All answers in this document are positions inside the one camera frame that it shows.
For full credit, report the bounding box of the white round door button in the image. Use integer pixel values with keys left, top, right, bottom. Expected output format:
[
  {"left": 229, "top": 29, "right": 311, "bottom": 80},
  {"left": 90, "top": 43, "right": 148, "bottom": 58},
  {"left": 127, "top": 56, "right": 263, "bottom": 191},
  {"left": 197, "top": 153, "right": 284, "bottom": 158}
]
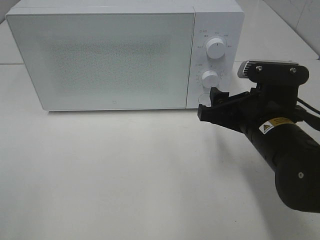
[{"left": 198, "top": 93, "right": 211, "bottom": 107}]

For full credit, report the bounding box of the white microwave oven body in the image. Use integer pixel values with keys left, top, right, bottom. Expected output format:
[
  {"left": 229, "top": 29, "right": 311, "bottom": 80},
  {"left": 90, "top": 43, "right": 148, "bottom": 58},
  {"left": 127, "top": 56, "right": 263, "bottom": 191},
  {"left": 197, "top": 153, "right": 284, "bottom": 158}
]
[{"left": 5, "top": 0, "right": 245, "bottom": 109}]

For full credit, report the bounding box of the white microwave knob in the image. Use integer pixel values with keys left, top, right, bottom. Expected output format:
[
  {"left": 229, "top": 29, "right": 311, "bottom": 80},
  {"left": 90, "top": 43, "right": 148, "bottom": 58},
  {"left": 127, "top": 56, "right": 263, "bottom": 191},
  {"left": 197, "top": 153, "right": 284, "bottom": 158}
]
[
  {"left": 204, "top": 36, "right": 226, "bottom": 59},
  {"left": 201, "top": 70, "right": 220, "bottom": 89}
]

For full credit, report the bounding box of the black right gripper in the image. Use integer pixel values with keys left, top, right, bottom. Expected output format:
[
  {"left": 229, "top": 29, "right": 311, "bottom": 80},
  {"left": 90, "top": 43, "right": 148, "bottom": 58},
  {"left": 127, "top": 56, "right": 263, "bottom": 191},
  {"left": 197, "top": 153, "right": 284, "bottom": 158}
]
[{"left": 197, "top": 87, "right": 320, "bottom": 173}]

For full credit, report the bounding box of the white microwave door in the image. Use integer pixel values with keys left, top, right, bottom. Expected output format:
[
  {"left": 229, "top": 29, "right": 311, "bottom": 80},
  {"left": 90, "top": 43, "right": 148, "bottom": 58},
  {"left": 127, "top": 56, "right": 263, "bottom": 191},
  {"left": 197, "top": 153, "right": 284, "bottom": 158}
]
[{"left": 7, "top": 13, "right": 194, "bottom": 111}]

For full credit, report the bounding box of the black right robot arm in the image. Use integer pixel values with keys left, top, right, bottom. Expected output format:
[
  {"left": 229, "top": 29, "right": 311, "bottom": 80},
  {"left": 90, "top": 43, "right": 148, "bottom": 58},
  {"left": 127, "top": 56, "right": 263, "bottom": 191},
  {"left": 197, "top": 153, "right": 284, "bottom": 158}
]
[{"left": 197, "top": 87, "right": 320, "bottom": 213}]

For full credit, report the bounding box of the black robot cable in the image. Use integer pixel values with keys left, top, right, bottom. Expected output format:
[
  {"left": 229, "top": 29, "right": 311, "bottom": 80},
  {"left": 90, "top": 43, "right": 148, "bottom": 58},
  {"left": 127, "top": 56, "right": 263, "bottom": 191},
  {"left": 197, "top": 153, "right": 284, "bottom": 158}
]
[{"left": 294, "top": 97, "right": 320, "bottom": 131}]

